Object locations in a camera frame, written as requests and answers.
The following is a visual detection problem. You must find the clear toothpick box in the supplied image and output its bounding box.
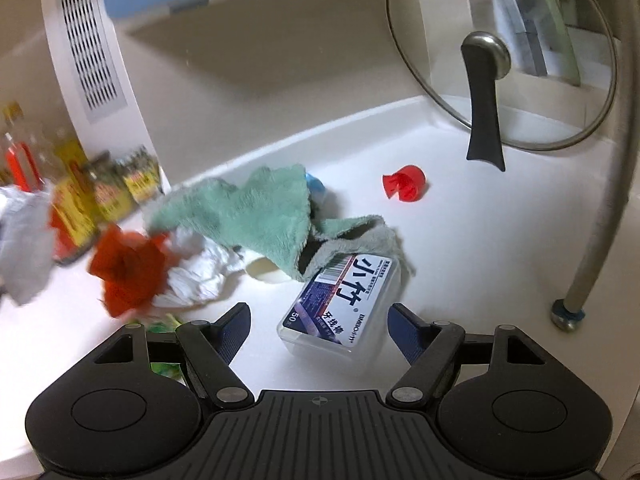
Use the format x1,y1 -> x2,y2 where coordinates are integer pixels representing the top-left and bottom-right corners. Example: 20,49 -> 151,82
277,254 -> 401,375

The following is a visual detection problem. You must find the orange plastic bag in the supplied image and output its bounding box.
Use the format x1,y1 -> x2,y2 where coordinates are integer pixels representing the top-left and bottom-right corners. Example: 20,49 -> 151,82
88,224 -> 178,318

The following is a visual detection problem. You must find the green microfibre cloth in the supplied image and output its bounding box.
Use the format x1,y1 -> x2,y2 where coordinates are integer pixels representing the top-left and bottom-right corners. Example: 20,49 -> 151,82
144,165 -> 413,282

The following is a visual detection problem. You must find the white paper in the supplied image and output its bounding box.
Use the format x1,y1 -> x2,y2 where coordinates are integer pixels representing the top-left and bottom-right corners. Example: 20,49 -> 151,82
1,185 -> 55,306

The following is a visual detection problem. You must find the green yellow wrapper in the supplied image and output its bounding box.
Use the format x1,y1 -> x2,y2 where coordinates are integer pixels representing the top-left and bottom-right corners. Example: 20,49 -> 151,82
144,313 -> 182,382

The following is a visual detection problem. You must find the white paper cup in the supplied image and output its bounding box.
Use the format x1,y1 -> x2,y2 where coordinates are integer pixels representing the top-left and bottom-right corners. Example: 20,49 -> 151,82
245,256 -> 291,284

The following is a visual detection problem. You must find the steel faucet pipe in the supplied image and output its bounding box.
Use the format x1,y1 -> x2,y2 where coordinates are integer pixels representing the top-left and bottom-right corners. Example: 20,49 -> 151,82
551,0 -> 640,332

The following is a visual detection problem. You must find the red plastic cap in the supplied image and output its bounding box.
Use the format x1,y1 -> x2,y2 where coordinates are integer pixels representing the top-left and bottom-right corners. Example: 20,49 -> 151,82
382,165 -> 427,203

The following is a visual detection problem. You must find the pickle jar left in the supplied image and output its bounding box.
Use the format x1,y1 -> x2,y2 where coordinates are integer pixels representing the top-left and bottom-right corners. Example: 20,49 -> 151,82
85,151 -> 136,223

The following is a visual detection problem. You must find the pickle jar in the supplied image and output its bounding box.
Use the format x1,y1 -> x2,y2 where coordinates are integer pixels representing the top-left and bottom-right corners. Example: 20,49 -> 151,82
85,151 -> 136,223
116,146 -> 162,205

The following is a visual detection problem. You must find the blue plastic glove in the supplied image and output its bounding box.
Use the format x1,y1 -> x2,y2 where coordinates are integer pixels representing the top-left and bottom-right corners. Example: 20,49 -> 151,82
305,174 -> 326,209

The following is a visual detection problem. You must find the red label oil bottle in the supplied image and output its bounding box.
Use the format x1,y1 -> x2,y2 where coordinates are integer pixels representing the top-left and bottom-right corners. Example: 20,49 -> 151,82
50,128 -> 101,266

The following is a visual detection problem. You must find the pickle jar right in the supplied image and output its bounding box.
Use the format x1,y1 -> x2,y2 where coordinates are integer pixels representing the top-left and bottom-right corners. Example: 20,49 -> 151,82
116,146 -> 162,205

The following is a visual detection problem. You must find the dark sauce bottle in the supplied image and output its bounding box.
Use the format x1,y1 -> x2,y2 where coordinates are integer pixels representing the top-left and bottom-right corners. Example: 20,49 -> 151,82
2,101 -> 44,193

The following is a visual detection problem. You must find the glass pot lid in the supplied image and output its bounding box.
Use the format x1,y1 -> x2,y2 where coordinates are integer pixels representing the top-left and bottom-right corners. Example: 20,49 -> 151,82
385,0 -> 620,170

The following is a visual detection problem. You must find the wall vent grille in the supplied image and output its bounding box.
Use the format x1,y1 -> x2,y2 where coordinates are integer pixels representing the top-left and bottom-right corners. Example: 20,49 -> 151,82
58,0 -> 126,124

